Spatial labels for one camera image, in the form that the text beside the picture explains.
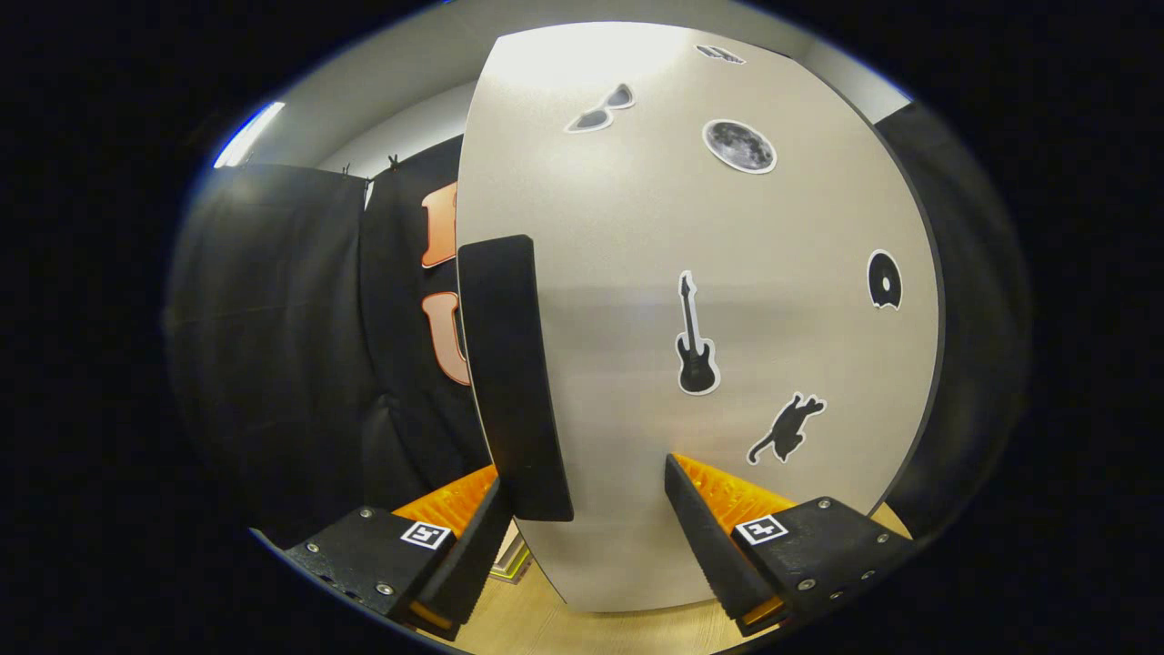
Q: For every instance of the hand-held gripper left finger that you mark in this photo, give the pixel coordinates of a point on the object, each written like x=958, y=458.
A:
x=473, y=569

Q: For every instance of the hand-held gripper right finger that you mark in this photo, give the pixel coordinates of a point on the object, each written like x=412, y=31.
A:
x=705, y=546

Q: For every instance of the beige shoe cabinet door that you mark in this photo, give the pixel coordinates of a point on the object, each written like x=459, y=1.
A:
x=637, y=227

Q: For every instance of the yellow-edged book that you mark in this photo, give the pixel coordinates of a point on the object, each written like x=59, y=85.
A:
x=516, y=566

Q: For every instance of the black backdrop cloth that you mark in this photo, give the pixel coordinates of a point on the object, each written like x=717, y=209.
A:
x=273, y=346

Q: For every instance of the row of black cloth clips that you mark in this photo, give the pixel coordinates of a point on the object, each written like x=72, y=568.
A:
x=393, y=164

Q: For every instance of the ceiling light strip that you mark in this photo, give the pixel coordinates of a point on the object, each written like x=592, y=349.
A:
x=250, y=135

